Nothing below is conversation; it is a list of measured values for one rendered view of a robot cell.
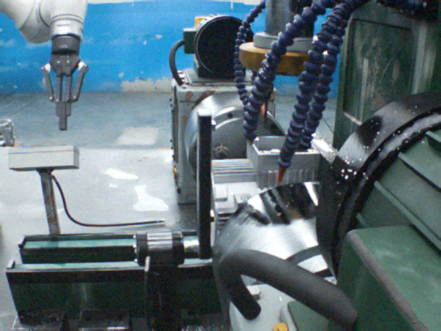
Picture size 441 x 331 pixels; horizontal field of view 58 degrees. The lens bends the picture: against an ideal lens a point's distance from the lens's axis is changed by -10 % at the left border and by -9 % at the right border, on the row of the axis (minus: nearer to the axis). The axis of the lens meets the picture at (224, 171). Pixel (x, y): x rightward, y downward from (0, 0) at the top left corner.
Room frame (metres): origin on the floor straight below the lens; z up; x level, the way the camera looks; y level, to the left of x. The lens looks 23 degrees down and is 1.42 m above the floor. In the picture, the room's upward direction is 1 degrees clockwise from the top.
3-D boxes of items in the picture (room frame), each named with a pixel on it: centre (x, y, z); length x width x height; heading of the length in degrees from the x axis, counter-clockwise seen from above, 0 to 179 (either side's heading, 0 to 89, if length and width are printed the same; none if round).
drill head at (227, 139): (1.14, -0.01, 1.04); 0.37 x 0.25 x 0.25; 9
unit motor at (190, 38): (1.41, 0.06, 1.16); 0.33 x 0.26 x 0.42; 9
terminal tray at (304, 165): (0.79, -0.11, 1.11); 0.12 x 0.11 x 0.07; 99
